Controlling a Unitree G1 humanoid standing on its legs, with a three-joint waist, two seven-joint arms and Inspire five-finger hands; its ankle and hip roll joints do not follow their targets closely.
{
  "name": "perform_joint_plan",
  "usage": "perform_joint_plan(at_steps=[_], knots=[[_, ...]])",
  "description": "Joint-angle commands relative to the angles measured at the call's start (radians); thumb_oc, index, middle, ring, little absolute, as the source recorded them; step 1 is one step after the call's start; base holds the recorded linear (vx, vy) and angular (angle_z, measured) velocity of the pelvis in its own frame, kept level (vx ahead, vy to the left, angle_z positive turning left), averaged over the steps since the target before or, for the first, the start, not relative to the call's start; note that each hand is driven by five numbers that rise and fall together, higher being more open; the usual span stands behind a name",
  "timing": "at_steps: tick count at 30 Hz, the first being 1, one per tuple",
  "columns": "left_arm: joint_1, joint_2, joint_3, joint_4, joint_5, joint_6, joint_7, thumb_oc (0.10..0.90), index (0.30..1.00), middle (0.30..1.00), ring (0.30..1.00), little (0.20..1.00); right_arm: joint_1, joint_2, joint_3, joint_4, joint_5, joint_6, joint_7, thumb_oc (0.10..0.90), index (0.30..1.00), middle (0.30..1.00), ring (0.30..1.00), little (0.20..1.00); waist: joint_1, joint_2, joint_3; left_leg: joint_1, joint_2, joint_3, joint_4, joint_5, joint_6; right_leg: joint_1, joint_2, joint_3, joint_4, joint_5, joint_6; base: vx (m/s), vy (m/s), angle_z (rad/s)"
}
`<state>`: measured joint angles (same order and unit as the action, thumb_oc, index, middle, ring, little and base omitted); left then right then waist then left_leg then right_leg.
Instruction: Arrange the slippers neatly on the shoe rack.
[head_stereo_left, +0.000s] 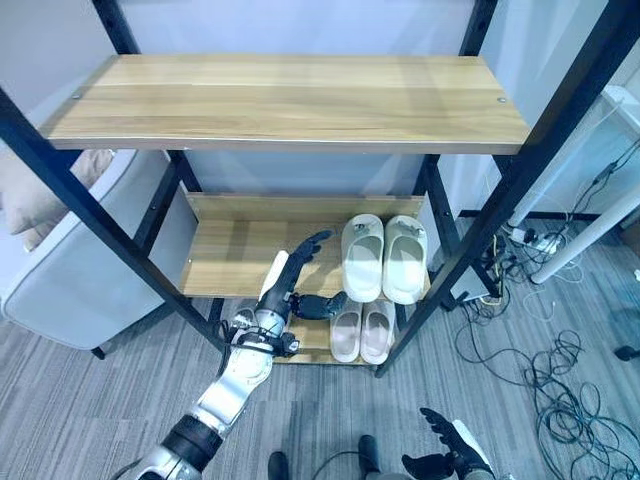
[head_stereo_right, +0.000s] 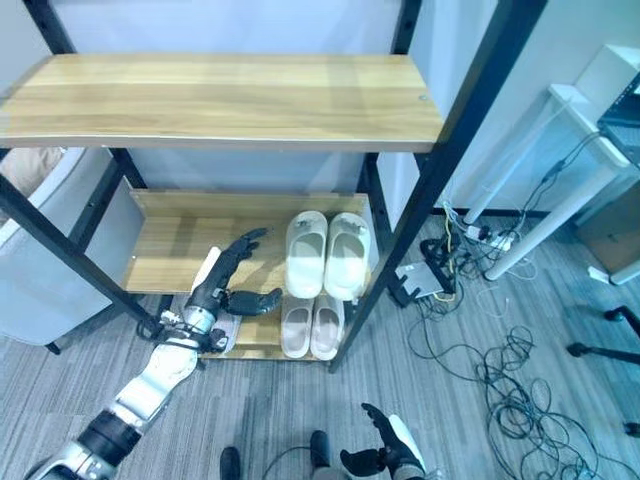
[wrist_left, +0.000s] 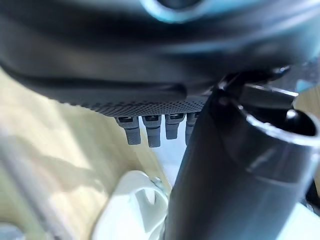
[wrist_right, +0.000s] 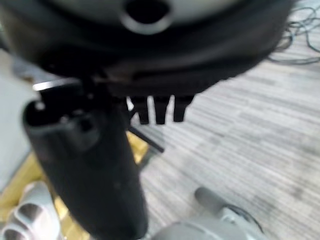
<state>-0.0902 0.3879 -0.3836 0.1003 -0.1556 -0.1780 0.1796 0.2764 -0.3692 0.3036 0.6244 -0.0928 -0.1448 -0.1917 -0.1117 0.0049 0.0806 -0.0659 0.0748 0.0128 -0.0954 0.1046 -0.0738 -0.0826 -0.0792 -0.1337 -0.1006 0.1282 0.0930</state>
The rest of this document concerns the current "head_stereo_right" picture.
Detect black hanging desk cable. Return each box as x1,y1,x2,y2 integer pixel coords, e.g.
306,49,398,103
518,131,602,237

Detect beige foam slipper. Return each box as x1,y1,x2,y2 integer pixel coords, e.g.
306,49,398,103
310,294,347,362
279,295,318,360

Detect wooden shelf board with backrest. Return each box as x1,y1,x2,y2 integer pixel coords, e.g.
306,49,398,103
122,188,375,302

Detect large wooden shelf board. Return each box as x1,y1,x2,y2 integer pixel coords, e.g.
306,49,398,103
0,52,450,154

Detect tan fuzzy cloth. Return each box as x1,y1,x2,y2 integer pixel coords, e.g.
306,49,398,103
0,146,65,202

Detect grey white cabinet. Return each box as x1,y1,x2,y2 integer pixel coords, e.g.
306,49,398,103
0,146,147,355

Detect black power adapter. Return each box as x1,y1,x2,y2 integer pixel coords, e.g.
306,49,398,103
420,238,452,262

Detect white desk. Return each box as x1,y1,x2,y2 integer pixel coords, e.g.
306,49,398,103
461,43,640,287

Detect brown cardboard box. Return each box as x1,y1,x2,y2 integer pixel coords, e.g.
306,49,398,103
574,188,640,274

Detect black chair base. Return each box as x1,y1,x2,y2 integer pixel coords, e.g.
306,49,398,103
566,304,640,367

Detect tangled black floor cables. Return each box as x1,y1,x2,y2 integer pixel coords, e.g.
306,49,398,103
405,294,640,480

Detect black device on desk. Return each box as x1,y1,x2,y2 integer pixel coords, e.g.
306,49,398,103
596,71,640,167

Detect thin black robot tether cable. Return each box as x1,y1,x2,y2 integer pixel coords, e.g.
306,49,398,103
261,441,351,480

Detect small low wooden shelf board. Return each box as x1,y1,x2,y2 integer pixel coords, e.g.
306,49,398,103
198,292,362,363

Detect black metal shoe rack frame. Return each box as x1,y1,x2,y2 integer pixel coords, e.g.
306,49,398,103
0,0,551,376

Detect dark robot left foot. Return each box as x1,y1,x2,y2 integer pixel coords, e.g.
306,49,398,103
219,445,242,480

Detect grey flat electronic box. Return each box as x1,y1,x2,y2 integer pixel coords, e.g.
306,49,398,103
396,260,454,302

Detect dark robot foot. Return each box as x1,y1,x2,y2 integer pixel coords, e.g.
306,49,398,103
219,445,242,480
309,429,332,472

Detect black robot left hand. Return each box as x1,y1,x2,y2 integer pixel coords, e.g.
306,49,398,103
185,227,285,322

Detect white power strip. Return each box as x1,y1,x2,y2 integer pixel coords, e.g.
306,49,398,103
463,224,515,252

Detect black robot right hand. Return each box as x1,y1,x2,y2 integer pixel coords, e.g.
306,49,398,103
339,402,430,480

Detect cream foam slipper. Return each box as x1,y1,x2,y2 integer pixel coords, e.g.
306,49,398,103
323,211,374,302
284,210,330,299

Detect dark robot right foot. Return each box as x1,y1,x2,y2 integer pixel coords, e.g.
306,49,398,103
309,429,332,472

